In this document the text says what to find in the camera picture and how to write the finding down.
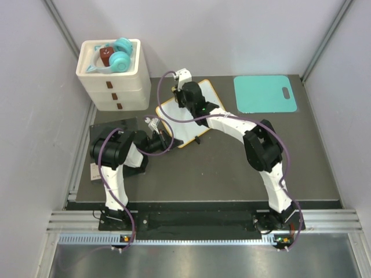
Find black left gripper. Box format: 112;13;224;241
144;129;183;155

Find yellow framed whiteboard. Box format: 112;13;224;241
155;79;224;148

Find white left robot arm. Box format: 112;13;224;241
90;127;183;230

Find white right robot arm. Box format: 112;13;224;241
172;81;294;229

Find black whiteboard stand foot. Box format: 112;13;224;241
195;136;201;145

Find teal cutting board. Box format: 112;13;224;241
234;75;297;114

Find white drawer storage box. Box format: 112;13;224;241
76;39;151;111

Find teal headphones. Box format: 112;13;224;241
86;38;133;74

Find white paper label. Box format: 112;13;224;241
90;163;101;181

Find brown cube toy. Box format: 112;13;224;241
99;46;114;67

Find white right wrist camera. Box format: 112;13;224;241
174;68;192;91

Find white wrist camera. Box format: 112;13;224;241
144;117;160;134
174;68;192;91

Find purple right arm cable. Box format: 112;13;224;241
157;70;304;252

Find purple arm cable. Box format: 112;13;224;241
97;117;174;253
157;70;304;252

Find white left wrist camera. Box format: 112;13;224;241
144;117;160;134

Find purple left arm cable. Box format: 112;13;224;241
97;117;174;253

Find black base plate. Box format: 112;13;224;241
98;208;305;241

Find grey slotted cable duct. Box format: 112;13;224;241
58;233;289;247

